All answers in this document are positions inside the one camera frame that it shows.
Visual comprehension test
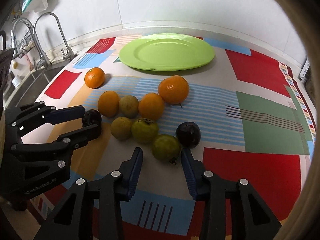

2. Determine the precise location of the thin gooseneck water faucet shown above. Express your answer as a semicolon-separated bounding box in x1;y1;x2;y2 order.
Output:
33;12;75;61

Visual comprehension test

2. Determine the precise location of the stainless steel sink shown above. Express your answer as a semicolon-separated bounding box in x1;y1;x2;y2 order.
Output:
3;62;68;109

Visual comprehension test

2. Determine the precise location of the dark purple plum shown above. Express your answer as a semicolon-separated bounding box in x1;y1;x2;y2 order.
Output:
176;122;201;149
81;109;102;127

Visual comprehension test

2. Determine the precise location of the tall chrome kitchen faucet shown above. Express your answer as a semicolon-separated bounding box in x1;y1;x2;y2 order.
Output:
11;17;52;70

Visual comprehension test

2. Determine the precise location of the black wire sink basket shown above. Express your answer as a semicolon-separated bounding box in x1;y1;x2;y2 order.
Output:
13;31;35;59

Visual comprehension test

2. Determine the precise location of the large orange mandarin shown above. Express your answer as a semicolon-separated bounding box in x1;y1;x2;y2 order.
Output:
158;75;189;105

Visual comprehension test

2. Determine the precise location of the colourful patterned table mat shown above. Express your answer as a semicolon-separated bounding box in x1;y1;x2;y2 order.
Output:
39;36;316;239

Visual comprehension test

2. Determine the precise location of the green round plate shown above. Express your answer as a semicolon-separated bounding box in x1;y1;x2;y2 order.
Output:
119;33;215;72

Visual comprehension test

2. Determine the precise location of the green persimmon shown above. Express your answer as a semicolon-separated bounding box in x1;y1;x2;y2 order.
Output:
151;134;181;164
131;118;159;144

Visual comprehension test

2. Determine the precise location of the yellow-green round fruit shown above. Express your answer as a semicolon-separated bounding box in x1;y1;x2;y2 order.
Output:
111;117;132;141
119;95;139;118

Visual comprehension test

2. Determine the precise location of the small orange with green stem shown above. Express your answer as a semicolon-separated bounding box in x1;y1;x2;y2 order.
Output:
84;67;105;89

